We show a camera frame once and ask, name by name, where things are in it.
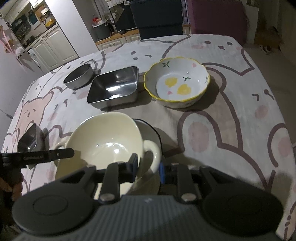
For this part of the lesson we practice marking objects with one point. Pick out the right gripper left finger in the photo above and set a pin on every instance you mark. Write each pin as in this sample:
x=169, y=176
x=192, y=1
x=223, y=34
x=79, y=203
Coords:
x=115, y=175

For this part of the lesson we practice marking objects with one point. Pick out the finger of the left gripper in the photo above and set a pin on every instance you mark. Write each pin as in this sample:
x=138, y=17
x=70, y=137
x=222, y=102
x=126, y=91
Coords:
x=22, y=159

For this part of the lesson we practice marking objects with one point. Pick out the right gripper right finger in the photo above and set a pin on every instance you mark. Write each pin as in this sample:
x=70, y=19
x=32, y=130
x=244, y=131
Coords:
x=176, y=180

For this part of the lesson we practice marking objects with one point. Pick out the cream handled ceramic bowl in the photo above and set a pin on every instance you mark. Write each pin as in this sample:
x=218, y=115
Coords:
x=112, y=138

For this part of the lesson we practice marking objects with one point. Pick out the white ginkgo leaf plate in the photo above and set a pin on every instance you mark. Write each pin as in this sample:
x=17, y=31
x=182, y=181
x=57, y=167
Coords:
x=148, y=132

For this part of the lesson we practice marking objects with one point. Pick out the large rectangular steel container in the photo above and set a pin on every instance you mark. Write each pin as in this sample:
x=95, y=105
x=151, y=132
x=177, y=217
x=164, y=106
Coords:
x=114, y=88

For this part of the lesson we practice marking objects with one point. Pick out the yellow rim floral bowl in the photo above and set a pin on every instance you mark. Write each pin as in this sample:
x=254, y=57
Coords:
x=177, y=82

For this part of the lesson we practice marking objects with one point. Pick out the small square steel container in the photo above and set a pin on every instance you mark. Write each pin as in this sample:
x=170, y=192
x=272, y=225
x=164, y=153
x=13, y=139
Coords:
x=32, y=141

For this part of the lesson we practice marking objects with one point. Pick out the bear pattern tablecloth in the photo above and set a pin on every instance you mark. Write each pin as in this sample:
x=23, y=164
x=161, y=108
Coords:
x=236, y=127

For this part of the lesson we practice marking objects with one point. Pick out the round steel bowl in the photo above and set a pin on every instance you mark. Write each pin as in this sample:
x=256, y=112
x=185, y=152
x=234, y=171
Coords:
x=79, y=77

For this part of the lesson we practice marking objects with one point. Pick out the white kitchen cabinet door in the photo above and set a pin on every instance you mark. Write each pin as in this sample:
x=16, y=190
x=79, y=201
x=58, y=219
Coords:
x=52, y=50

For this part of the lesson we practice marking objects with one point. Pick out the wooden top drawer cabinet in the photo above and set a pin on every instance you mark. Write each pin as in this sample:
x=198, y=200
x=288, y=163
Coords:
x=118, y=39

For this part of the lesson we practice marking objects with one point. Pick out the dark grey pot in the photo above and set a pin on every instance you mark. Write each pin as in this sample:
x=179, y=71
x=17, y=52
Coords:
x=102, y=31

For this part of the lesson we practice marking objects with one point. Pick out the maroon chair cushion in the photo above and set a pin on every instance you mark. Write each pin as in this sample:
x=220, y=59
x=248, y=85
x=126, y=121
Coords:
x=227, y=18

